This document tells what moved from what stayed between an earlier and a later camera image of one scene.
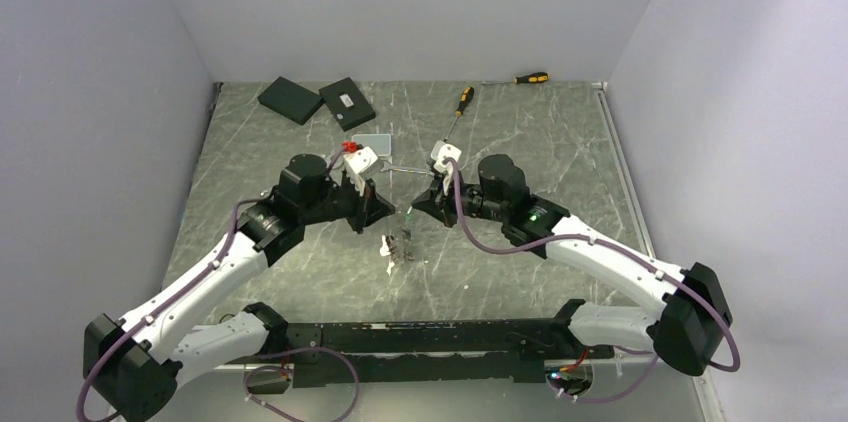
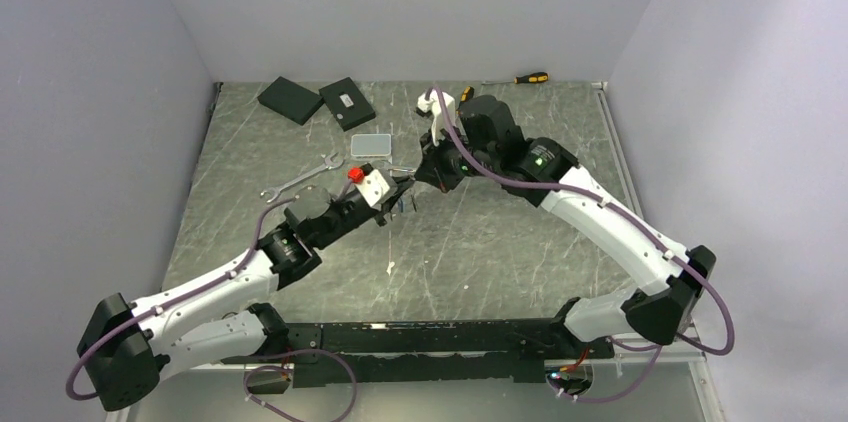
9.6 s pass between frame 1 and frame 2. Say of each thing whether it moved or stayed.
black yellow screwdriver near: stayed
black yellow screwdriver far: stayed
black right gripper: moved
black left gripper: moved
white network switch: stayed
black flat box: stayed
